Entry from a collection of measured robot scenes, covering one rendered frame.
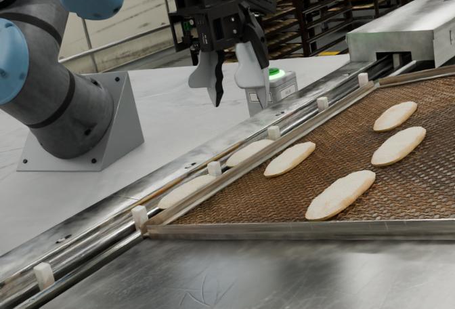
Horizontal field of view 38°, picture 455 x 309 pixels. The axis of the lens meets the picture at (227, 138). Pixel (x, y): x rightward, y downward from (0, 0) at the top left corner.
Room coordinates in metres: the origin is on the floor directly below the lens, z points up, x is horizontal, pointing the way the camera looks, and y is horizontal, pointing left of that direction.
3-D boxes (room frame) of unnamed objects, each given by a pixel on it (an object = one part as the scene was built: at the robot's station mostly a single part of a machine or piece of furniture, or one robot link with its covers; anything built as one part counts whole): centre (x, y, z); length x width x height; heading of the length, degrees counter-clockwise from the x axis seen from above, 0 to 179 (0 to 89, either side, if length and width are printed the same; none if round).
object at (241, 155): (0.88, -0.03, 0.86); 0.10 x 0.04 x 0.01; 138
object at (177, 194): (0.78, 0.06, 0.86); 0.10 x 0.04 x 0.01; 138
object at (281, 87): (1.15, -0.10, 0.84); 0.08 x 0.08 x 0.11; 48
